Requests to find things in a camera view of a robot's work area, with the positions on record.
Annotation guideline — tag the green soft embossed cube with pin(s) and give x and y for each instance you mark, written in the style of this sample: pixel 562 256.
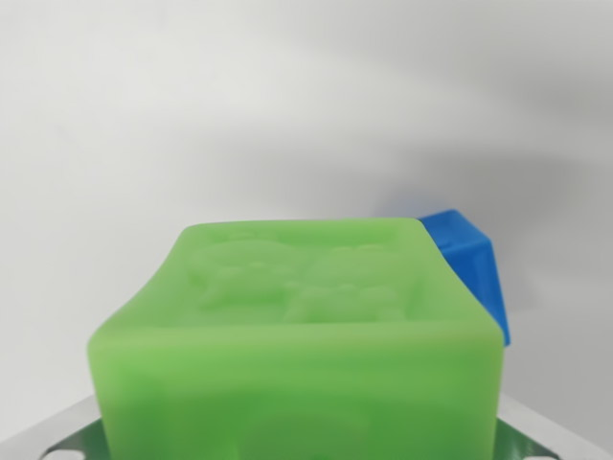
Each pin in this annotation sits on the green soft embossed cube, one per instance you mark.
pixel 297 374

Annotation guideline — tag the blue soft embossed cube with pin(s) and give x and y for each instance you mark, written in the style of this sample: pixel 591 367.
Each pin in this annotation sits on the blue soft embossed cube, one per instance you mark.
pixel 471 259

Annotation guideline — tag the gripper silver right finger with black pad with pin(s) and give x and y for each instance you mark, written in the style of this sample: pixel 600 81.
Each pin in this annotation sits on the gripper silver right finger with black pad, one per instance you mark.
pixel 519 438

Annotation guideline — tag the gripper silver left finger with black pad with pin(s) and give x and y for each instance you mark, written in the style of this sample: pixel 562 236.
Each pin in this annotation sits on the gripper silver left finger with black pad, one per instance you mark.
pixel 57 431

